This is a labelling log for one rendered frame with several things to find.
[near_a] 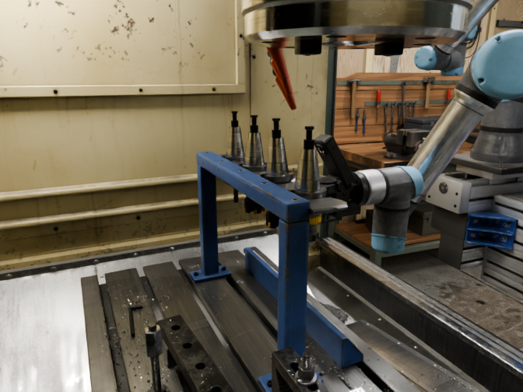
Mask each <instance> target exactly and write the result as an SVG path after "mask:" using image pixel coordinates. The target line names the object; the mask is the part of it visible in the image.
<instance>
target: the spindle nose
mask: <svg viewBox="0 0 523 392"><path fill-rule="evenodd" d="M473 1H474V0H241V15H242V16H243V17H244V38H245V39H246V40H247V41H248V42H249V43H250V44H251V45H254V46H259V47H274V48H288V49H295V43H299V42H322V45H321V49H322V50H351V49H374V47H375V44H404V47H425V46H433V45H441V44H450V43H454V42H457V41H459V40H460V39H461V38H462V37H463V36H464V35H466V29H467V22H468V16H469V11H470V10H471V9H472V7H473Z"/></svg>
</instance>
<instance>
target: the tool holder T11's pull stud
mask: <svg viewBox="0 0 523 392"><path fill-rule="evenodd" d="M304 129H305V130H306V139H304V149H314V139H312V131H313V130H314V126H305V128H304Z"/></svg>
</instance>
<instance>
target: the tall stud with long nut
mask: <svg viewBox="0 0 523 392"><path fill-rule="evenodd" d="M144 333H145V343H146V354H147V357H150V358H151V367H152V377H153V387H151V388H150V389H149V392H166V390H165V387H164V385H162V384H161V378H160V360H159V355H161V354H162V353H163V347H162V337H161V329H160V326H159V325H156V324H155V323H150V324H149V325H148V327H146V328H144Z"/></svg>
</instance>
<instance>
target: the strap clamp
mask: <svg viewBox="0 0 523 392"><path fill-rule="evenodd" d="M296 359H297V360H296ZM288 370H290V371H288ZM291 374H294V375H293V376H292V375H291ZM297 377H298V378H299V377H300V378H299V379H298V380H299V381H298V380H297V381H295V380H296V378H297ZM302 381H303V382H302ZM318 383H319V384H318ZM301 388H302V389H301ZM306 388H307V390H306ZM310 389H311V390H312V391H311V390H310ZM309 390H310V392H318V390H320V392H329V391H328V389H327V387H325V385H324V384H323V383H322V382H321V381H320V380H319V379H318V377H317V374H316V373H315V374H314V365H313V364H312V363H311V353H310V352H306V354H305V352H303V354H302V361H301V357H300V356H299V355H298V354H297V353H296V351H295V350H294V349H293V348H292V347H289V348H284V349H281V350H278V351H276V352H273V353H272V392H304V391H305V392H309Z"/></svg>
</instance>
